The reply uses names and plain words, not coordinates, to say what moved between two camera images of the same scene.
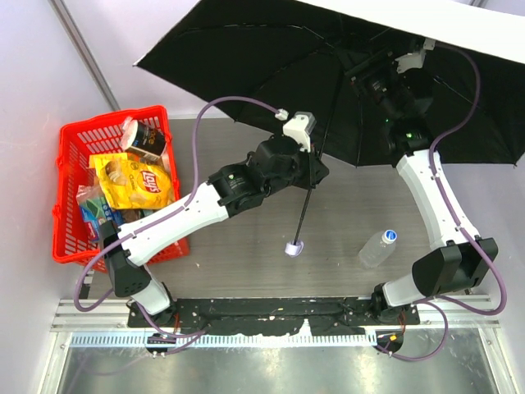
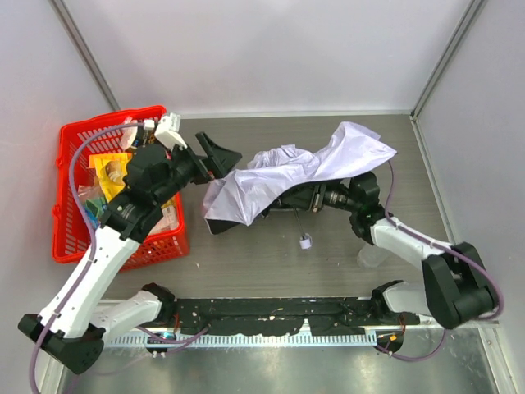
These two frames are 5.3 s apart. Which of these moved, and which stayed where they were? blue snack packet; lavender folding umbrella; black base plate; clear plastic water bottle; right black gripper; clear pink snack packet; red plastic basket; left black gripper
Moved: left black gripper; right black gripper; lavender folding umbrella
Stayed: red plastic basket; clear pink snack packet; black base plate; blue snack packet; clear plastic water bottle
